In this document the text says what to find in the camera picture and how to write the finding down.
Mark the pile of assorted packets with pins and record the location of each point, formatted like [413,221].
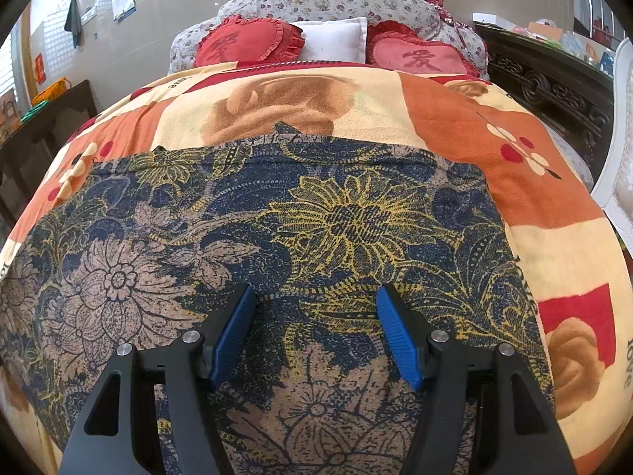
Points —
[568,42]

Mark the dark wooden side table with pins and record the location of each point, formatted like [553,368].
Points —
[54,128]

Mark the yellow basket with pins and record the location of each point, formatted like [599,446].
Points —
[49,91]

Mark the dark hanging cloth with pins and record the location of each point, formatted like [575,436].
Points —
[74,20]

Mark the red heart-shaped pillow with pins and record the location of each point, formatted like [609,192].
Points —
[420,57]
[242,42]

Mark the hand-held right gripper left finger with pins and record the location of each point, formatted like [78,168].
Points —
[232,336]

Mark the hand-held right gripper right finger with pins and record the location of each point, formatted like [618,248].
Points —
[398,336]

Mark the white ornate chair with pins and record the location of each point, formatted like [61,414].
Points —
[620,193]

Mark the red wall paper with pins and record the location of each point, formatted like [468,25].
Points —
[40,68]

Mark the orange printed blanket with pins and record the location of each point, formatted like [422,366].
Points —
[445,118]

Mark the navy yellow floral shirt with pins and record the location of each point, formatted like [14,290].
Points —
[321,217]

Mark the white pillow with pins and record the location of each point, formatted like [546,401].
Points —
[331,39]

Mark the flat white box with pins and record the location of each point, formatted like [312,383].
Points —
[497,22]

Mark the metal stair railing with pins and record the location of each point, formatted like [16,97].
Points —
[601,15]

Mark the dark carved wooden cabinet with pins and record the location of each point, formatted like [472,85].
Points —
[544,94]

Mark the red ruffled cushion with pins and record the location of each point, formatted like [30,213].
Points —
[445,10]

